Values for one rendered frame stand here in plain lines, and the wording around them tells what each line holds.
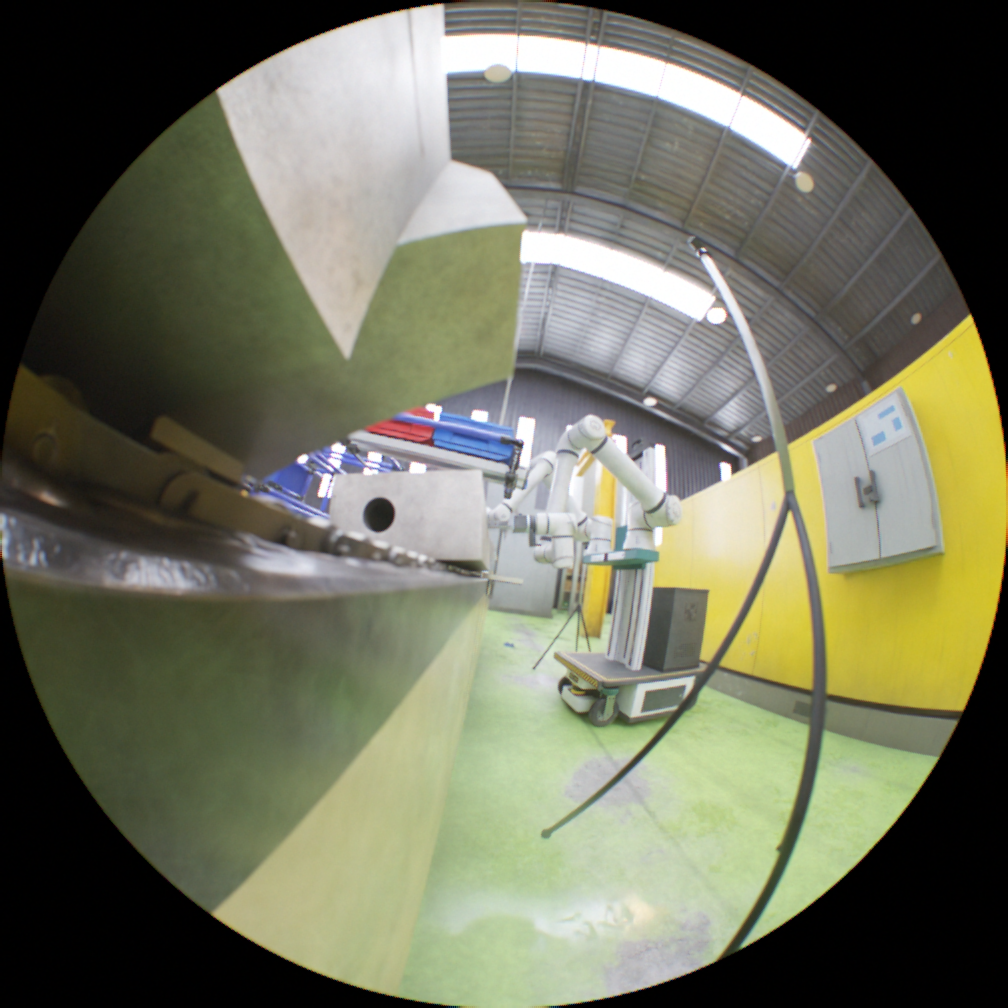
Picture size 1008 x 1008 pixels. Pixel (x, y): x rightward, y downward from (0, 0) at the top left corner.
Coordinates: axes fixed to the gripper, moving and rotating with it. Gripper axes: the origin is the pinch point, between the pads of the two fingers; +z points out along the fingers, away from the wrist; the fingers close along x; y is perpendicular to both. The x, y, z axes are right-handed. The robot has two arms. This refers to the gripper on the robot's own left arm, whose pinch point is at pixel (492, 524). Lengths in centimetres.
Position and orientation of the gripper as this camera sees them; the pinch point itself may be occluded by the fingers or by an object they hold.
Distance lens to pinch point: 118.9
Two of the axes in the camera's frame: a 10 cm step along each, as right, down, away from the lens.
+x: 0.3, -2.5, -9.7
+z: -10.0, 0.1, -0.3
